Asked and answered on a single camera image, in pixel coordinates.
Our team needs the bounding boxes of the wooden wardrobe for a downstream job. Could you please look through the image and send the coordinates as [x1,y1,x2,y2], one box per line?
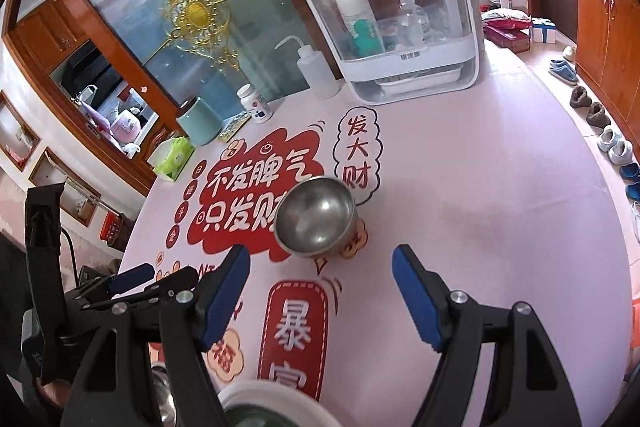
[577,0,639,144]

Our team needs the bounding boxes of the small steel bowl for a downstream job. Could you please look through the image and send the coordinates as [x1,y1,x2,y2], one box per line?
[273,176,358,259]

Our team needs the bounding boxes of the white countertop sterilizer box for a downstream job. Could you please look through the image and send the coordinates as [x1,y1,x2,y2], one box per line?
[306,0,480,105]

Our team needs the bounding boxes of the wooden kitchen cabinet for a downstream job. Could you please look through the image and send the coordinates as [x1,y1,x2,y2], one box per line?
[14,0,88,74]

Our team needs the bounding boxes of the large white plate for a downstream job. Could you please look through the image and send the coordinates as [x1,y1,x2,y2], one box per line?
[218,381,340,426]

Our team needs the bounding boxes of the green tissue pack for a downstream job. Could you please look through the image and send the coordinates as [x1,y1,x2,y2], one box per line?
[148,136,195,182]

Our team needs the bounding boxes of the teal ceramic jar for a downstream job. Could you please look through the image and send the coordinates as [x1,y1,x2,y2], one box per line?
[176,96,224,147]

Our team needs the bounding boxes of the pink printed tablecloth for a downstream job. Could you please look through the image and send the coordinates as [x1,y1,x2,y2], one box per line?
[122,50,632,426]

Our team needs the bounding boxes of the patterned coaster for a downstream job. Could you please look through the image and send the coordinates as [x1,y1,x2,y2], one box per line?
[217,112,250,143]

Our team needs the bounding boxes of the large steel bowl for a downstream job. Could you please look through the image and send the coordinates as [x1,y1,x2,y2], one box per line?
[151,362,178,427]

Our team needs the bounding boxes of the pink rice cooker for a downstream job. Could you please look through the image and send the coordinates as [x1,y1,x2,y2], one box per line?
[110,109,141,145]

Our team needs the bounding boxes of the white pill bottle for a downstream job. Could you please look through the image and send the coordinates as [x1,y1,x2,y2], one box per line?
[236,83,272,124]

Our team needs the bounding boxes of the clear squeeze bottle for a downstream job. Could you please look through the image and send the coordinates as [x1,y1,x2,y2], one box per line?
[274,35,341,100]

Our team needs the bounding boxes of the green plate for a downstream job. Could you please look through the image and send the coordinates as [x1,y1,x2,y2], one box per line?
[226,404,296,427]

